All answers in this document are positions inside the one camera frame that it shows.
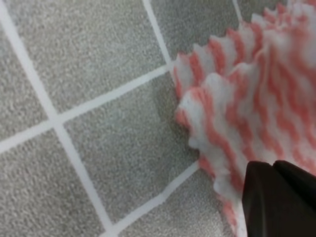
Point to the grey checked tablecloth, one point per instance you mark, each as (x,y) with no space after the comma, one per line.
(89,146)

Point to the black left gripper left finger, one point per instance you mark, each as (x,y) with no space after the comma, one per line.
(272,208)

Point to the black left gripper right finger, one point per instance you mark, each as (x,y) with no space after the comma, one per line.
(300,180)

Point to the pink white wavy striped towel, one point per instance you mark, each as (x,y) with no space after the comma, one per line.
(251,96)

